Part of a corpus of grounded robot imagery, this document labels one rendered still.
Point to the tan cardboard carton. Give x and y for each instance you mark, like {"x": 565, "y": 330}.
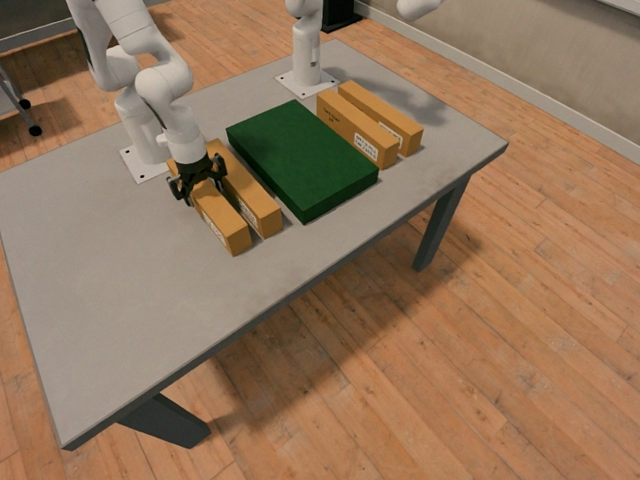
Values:
{"x": 219, "y": 215}
{"x": 405, "y": 129}
{"x": 372, "y": 140}
{"x": 255, "y": 203}

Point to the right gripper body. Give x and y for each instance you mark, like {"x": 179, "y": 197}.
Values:
{"x": 194, "y": 168}

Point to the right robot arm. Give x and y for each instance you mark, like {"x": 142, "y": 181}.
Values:
{"x": 157, "y": 85}

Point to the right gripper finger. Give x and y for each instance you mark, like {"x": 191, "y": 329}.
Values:
{"x": 217, "y": 176}
{"x": 185, "y": 189}

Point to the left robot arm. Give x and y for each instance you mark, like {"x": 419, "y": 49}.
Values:
{"x": 306, "y": 33}

